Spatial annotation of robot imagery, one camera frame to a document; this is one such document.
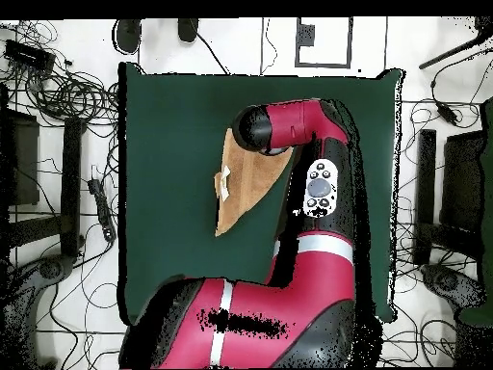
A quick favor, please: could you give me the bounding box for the tan terry towel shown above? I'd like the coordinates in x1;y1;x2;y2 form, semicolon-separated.
213;127;295;238

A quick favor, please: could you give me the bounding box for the dark green table cloth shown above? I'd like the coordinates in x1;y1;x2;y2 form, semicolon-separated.
117;61;406;328

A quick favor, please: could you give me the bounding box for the black power strip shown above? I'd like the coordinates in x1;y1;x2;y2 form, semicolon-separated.
87;177;117;244

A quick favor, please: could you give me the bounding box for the person's left foot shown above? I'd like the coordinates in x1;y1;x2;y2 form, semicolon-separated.
176;17;200;44

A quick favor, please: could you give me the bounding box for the person's foot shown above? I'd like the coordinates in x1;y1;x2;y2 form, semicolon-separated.
176;17;200;44
112;17;143;56

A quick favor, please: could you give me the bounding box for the person's right foot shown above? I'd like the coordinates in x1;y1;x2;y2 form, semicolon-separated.
112;17;143;56

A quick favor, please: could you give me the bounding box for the black chair base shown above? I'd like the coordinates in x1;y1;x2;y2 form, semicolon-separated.
420;263;487;311
0;253;76;369

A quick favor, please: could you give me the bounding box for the black power adapter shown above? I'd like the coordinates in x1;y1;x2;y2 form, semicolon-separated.
435;101;460;127

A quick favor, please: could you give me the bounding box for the black rod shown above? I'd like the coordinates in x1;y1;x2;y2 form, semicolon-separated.
418;16;493;71

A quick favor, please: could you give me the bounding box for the black box device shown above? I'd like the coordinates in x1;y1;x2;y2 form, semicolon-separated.
2;39;58;75

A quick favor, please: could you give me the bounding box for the black metal frame stand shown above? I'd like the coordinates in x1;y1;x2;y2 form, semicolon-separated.
0;84;89;267
412;128;487;267

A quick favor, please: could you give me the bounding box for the black cable tangle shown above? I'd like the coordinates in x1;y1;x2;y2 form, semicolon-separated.
0;20;120;128

